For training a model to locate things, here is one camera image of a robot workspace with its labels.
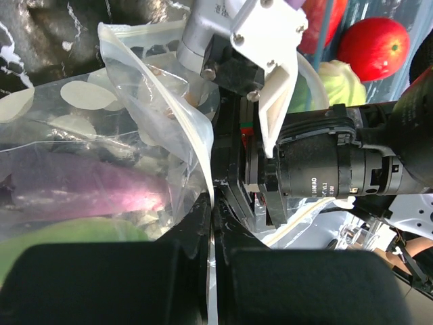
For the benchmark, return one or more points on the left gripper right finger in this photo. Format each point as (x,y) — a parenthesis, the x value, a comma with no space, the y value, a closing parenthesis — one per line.
(237,277)

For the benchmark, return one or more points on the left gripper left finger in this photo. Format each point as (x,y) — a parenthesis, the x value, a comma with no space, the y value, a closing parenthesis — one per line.
(180,273)

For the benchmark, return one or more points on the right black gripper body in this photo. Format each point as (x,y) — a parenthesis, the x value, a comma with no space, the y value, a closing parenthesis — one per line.
(333,153)

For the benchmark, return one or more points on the fake green cabbage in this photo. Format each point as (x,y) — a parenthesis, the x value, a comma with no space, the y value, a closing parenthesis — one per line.
(342,86)

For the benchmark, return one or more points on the clear zip top bag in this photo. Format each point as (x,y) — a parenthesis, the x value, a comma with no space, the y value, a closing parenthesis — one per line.
(176,149)

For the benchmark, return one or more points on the fake red apple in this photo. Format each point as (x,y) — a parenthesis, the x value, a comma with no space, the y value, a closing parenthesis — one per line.
(375,48)

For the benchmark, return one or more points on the fake red orange mango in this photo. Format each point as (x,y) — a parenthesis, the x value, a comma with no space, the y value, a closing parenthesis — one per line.
(315,13)

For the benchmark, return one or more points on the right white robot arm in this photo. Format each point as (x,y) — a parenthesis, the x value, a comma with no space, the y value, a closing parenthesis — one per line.
(408,133)

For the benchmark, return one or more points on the fake watermelon slice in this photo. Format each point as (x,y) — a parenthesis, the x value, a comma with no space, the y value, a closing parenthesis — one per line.
(87,230)

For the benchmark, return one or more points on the fake spotted mushroom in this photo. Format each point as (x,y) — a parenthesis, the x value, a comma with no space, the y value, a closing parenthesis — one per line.
(87,106)

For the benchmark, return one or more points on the fake purple eggplant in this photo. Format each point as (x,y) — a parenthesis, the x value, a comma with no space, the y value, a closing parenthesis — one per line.
(49,186)

